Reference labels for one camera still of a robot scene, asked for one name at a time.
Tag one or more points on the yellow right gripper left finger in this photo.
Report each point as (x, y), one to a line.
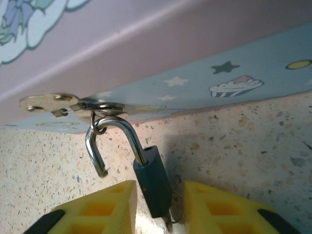
(97, 212)

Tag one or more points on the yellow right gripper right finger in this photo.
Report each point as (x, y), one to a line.
(231, 214)

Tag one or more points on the small blue padlock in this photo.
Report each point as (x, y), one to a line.
(153, 180)

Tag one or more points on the brass hasp latch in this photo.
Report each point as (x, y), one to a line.
(48, 102)

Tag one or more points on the pastel cartoon tin box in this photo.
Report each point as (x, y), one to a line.
(146, 48)

